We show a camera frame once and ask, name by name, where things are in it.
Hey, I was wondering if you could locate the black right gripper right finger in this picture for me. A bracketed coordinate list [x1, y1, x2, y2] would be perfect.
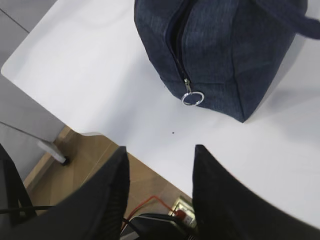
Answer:
[192, 144, 320, 240]

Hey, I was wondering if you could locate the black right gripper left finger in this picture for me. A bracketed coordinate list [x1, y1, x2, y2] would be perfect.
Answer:
[1, 146, 130, 240]

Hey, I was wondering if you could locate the navy blue lunch bag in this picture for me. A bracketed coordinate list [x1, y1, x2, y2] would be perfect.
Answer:
[134, 0, 320, 123]

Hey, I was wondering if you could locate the floor power socket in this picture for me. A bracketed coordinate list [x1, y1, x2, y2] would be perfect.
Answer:
[168, 196, 197, 228]

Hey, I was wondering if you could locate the black device on floor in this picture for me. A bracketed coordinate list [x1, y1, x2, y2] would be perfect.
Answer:
[120, 213, 197, 240]

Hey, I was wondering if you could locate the white table leg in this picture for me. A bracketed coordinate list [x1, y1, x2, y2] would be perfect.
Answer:
[37, 140, 70, 166]

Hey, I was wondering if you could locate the orange floor cable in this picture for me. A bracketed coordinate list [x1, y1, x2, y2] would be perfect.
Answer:
[128, 195, 176, 218]

